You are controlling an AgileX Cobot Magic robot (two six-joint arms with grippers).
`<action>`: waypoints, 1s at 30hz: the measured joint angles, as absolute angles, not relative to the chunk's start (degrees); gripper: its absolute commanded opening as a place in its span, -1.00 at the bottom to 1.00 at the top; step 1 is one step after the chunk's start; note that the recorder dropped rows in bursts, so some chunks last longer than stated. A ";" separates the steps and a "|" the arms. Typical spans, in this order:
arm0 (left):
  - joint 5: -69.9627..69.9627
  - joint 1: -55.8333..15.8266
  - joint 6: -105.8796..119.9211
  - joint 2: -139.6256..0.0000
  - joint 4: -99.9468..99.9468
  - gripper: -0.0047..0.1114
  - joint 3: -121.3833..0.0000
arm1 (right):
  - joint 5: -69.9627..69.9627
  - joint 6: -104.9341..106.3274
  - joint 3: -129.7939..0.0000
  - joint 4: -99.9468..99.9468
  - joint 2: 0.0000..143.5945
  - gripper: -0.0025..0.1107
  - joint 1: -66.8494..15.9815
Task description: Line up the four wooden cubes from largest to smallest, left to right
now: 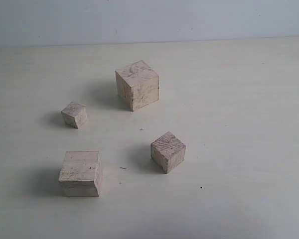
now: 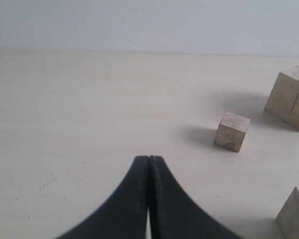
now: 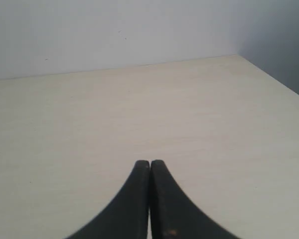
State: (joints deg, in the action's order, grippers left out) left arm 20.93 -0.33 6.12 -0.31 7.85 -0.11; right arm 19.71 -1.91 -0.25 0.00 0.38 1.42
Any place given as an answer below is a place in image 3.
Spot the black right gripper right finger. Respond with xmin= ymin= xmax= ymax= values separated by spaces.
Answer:
xmin=150 ymin=160 xmax=236 ymax=239

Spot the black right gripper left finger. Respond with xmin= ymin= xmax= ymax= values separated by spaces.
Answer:
xmin=69 ymin=160 xmax=150 ymax=239

